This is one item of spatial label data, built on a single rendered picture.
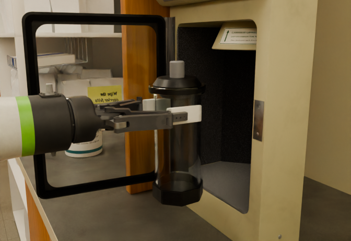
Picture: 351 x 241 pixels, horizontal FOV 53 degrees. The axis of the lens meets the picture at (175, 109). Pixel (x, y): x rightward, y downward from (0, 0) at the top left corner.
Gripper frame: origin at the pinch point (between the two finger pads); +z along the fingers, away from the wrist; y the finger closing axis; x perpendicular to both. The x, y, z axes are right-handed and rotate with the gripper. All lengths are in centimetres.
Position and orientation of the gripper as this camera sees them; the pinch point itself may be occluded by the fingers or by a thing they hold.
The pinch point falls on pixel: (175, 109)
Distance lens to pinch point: 66.7
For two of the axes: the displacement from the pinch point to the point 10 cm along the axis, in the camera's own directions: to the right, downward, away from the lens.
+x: -0.1, 9.8, 2.0
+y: -5.1, -1.8, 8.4
